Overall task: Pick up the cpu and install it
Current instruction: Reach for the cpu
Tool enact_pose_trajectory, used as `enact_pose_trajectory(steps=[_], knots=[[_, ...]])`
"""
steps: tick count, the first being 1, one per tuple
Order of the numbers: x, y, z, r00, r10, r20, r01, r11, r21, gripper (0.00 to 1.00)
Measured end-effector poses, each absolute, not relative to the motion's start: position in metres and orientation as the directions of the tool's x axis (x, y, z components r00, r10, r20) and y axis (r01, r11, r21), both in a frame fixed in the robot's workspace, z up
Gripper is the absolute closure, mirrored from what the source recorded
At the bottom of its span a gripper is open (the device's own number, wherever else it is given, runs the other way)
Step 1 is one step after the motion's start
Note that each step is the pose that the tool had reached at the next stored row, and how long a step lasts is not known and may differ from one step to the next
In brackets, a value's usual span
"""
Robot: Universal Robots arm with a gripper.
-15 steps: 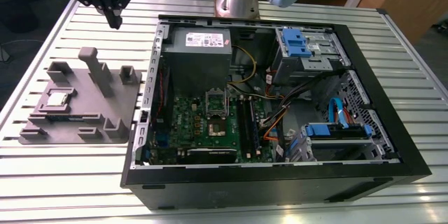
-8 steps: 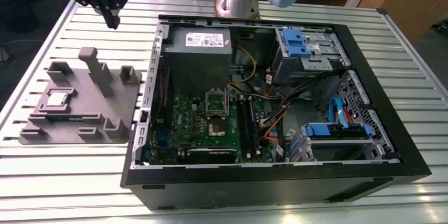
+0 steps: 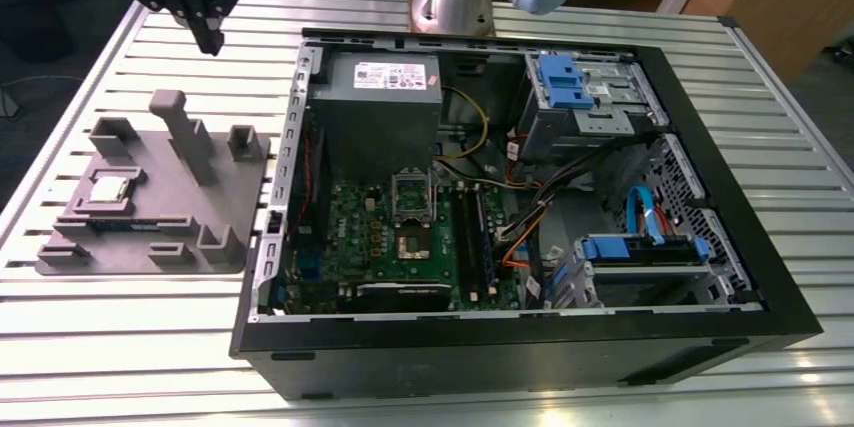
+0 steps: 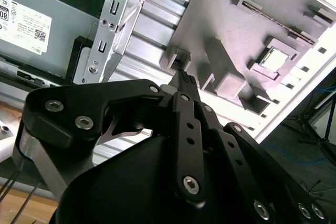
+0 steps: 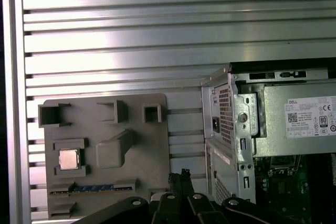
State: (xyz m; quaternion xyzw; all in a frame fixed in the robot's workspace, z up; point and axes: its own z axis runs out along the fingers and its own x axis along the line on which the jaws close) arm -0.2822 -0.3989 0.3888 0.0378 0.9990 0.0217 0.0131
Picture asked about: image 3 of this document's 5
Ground silver CPU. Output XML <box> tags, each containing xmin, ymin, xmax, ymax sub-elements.
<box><xmin>88</xmin><ymin>175</ymin><xmax>134</xmax><ymax>204</ymax></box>

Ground CPU socket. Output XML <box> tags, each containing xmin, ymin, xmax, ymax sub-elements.
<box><xmin>394</xmin><ymin>229</ymin><xmax>439</xmax><ymax>262</ymax></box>

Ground grey power supply unit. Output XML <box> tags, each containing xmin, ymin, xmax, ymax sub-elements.
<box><xmin>311</xmin><ymin>52</ymin><xmax>445</xmax><ymax>174</ymax></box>

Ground grey parts rack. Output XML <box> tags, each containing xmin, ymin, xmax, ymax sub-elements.
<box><xmin>34</xmin><ymin>89</ymin><xmax>275</xmax><ymax>277</ymax></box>

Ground metal socket cover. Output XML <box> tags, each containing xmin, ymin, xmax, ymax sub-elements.
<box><xmin>390</xmin><ymin>172</ymin><xmax>441</xmax><ymax>227</ymax></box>

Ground blue drive bay latch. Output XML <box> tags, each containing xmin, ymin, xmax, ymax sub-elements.
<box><xmin>537</xmin><ymin>54</ymin><xmax>595</xmax><ymax>111</ymax></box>

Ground thin metal locking lever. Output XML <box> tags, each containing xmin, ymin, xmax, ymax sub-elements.
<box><xmin>431</xmin><ymin>166</ymin><xmax>446</xmax><ymax>229</ymax></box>

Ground green motherboard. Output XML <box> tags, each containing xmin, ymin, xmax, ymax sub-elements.
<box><xmin>279</xmin><ymin>166</ymin><xmax>529</xmax><ymax>313</ymax></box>

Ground grey optical drive cage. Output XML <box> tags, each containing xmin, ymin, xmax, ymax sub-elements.
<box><xmin>518</xmin><ymin>50</ymin><xmax>672</xmax><ymax>163</ymax></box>

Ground black RAM slot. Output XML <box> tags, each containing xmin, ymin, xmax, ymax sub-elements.
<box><xmin>458</xmin><ymin>184</ymin><xmax>479</xmax><ymax>299</ymax></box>
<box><xmin>450</xmin><ymin>184</ymin><xmax>469</xmax><ymax>298</ymax></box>
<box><xmin>466</xmin><ymin>184</ymin><xmax>489</xmax><ymax>298</ymax></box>

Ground black graphics card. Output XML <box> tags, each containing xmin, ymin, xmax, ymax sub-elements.
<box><xmin>338</xmin><ymin>280</ymin><xmax>455</xmax><ymax>313</ymax></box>

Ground hard disk in blue carrier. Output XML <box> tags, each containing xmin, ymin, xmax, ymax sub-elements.
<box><xmin>574</xmin><ymin>232</ymin><xmax>713</xmax><ymax>268</ymax></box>

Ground black PC case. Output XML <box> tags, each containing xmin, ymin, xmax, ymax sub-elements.
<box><xmin>229</xmin><ymin>26</ymin><xmax>826</xmax><ymax>402</ymax></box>

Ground grey disk bay cage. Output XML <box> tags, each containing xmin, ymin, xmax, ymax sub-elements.
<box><xmin>543</xmin><ymin>234</ymin><xmax>762</xmax><ymax>308</ymax></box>

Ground yellow wire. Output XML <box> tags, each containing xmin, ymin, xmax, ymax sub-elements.
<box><xmin>437</xmin><ymin>85</ymin><xmax>493</xmax><ymax>162</ymax></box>

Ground orange wire bundle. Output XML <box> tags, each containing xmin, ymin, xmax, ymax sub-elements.
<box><xmin>498</xmin><ymin>200</ymin><xmax>557</xmax><ymax>269</ymax></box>

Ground blue data wire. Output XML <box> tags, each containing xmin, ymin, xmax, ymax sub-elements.
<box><xmin>626</xmin><ymin>185</ymin><xmax>669</xmax><ymax>247</ymax></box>

